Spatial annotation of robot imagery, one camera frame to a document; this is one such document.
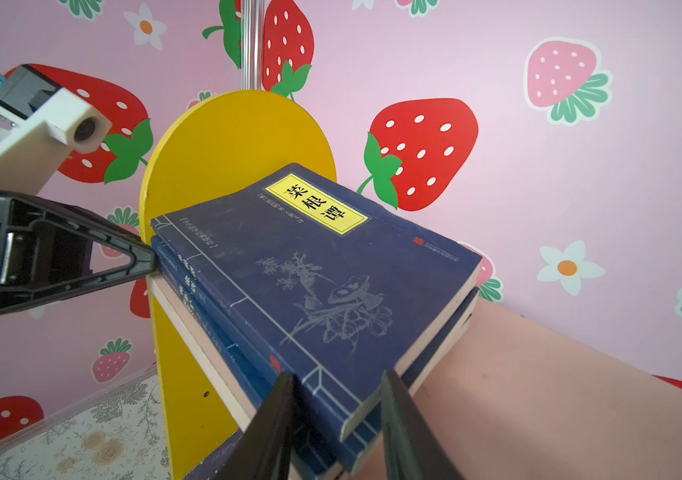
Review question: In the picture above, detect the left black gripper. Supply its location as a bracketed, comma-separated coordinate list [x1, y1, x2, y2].
[0, 192, 158, 315]

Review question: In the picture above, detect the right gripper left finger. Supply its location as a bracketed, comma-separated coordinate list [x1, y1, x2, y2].
[214, 372, 295, 480]

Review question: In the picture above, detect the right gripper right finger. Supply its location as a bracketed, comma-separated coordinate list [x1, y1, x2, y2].
[381, 369, 464, 480]

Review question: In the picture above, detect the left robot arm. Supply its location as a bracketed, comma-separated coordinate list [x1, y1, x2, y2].
[0, 64, 157, 315]

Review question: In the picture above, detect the yellow pink blue bookshelf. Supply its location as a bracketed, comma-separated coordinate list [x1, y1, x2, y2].
[138, 89, 682, 480]

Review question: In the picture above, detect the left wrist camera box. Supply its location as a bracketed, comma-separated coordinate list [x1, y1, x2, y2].
[0, 65, 112, 195]

